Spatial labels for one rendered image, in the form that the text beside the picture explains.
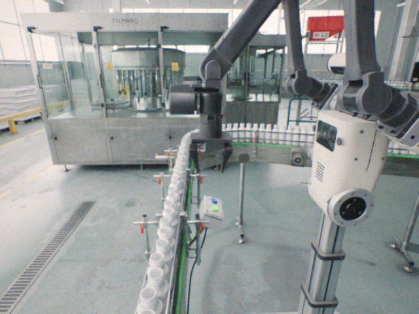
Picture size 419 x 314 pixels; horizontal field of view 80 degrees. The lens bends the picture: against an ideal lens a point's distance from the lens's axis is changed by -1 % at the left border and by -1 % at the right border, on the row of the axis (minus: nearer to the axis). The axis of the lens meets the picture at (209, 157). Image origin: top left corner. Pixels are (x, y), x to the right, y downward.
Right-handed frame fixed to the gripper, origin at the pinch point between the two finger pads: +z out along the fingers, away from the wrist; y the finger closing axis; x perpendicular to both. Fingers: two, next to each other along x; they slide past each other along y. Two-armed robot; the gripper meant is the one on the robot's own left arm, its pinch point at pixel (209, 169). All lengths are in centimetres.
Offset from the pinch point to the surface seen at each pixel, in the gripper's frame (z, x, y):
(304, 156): 42, 135, 83
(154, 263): 24.8, -6.5, -14.6
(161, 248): 24.7, -0.6, -13.6
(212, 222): 32.5, 24.9, 2.3
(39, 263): 142, 123, -146
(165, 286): 27.7, -11.2, -11.1
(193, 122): 54, 330, -16
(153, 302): 25.4, -17.9, -12.8
